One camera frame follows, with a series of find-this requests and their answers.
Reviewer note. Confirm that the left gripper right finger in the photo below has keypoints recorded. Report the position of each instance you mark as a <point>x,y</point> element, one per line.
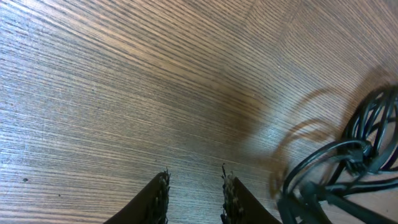
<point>240,206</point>

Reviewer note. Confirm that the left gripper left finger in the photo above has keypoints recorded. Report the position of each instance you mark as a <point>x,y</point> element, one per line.
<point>149,206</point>

